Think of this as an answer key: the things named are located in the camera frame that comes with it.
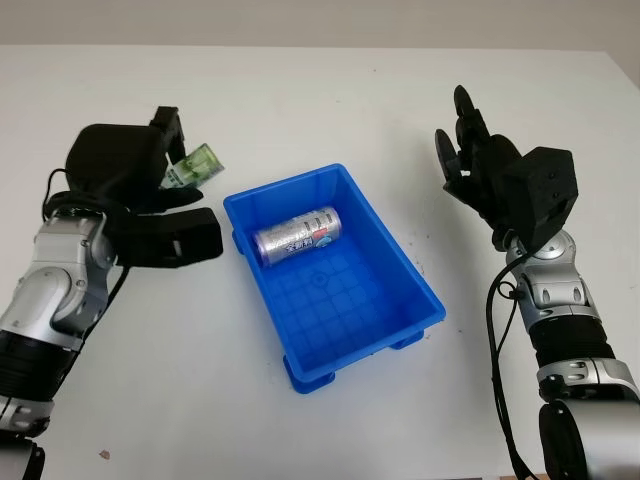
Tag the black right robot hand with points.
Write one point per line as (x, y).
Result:
(480, 170)

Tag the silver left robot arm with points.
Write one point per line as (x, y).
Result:
(55, 290)

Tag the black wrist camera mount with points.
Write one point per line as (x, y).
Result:
(545, 190)
(170, 240)

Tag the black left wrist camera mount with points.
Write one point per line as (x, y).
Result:
(170, 240)

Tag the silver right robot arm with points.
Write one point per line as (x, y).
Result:
(565, 325)

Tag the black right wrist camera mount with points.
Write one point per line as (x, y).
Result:
(545, 190)

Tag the blue plastic tray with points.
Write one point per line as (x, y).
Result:
(345, 310)

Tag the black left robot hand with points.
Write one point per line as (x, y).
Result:
(115, 160)

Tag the green tissue packet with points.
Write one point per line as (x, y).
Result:
(197, 165)

